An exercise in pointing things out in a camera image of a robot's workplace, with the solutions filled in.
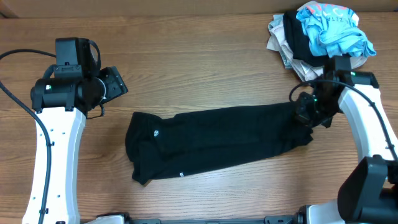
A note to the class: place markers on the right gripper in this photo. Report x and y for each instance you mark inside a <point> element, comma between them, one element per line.
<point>302,112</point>

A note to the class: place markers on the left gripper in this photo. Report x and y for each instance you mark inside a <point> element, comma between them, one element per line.
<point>115,84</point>

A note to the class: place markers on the black t-shirt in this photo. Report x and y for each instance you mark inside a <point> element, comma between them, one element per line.
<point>203,141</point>

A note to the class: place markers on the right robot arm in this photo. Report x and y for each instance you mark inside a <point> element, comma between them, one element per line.
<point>369,194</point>

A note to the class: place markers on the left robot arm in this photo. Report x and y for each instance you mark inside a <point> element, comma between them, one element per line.
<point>61,105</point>

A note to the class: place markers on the black garment in pile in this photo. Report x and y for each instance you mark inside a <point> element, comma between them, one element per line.
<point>299,42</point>

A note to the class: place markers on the beige garment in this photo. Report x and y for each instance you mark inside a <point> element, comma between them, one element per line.
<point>277,42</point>

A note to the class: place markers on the light blue printed shirt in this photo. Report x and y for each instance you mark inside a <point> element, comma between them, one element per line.
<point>333,30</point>

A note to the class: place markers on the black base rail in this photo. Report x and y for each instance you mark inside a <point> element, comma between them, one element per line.
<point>288,219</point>

